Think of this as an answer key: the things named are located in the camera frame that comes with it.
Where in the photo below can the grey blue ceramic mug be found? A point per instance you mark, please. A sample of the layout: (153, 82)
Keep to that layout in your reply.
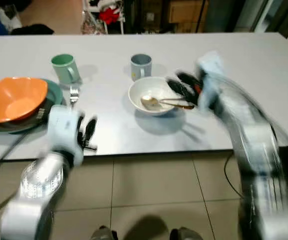
(141, 67)

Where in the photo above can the orange plastic bowl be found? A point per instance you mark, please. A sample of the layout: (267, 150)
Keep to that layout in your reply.
(14, 100)

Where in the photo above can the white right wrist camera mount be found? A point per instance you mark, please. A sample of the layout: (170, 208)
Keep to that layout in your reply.
(211, 75)

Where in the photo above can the brown cardboard box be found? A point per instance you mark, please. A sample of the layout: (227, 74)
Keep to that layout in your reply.
(186, 12)

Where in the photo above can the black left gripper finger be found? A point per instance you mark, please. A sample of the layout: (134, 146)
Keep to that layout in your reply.
(90, 129)
(81, 130)

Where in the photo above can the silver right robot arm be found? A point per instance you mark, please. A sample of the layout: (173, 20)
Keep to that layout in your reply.
(253, 145)

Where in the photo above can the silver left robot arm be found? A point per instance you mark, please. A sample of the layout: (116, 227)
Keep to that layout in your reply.
(39, 185)

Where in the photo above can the grey robot foot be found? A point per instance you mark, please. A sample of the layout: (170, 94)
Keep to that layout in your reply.
(105, 234)
(186, 234)

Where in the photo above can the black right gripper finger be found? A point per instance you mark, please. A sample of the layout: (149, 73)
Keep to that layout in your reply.
(189, 80)
(179, 91)

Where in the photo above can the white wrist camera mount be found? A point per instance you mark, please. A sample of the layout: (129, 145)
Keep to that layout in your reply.
(211, 75)
(64, 130)

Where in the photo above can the white ceramic bowl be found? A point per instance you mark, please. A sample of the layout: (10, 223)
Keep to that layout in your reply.
(156, 87)

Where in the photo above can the dark green plate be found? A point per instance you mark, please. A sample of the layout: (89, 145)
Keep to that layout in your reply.
(56, 95)

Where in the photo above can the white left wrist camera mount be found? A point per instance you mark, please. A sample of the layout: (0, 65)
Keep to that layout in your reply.
(64, 130)

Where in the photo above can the silver metal fork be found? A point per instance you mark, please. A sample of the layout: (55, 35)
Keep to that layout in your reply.
(74, 93)

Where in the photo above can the green ceramic mug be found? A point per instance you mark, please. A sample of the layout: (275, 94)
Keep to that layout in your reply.
(64, 70)

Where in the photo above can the grey left robot foot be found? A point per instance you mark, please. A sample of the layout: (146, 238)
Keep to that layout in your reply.
(105, 234)

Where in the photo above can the grey right robot foot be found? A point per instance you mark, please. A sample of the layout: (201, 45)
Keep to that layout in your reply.
(186, 234)

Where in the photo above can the red cloth item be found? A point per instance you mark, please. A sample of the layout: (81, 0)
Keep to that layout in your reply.
(109, 15)

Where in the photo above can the black cloth heap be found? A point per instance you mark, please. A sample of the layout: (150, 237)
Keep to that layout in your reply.
(31, 30)

